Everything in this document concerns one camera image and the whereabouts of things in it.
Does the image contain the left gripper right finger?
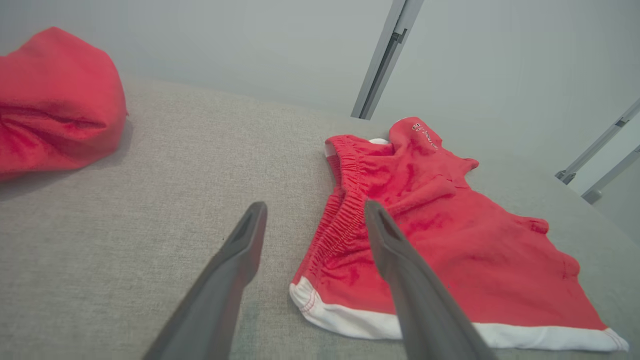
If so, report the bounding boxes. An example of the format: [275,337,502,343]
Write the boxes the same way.
[364,200,496,360]

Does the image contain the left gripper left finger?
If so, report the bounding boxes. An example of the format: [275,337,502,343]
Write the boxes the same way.
[142,201,268,360]

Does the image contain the red shorts white trim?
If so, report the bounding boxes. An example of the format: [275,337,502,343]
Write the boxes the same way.
[289,116,630,352]

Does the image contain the red basketball jersey white sleeves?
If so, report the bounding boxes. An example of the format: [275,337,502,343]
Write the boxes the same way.
[0,26,129,183]

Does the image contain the grey metal partition rail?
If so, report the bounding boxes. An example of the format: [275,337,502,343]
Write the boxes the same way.
[555,97,640,186]
[581,145,640,205]

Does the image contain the grey partition post with feet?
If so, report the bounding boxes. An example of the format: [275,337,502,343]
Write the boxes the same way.
[350,0,426,121]

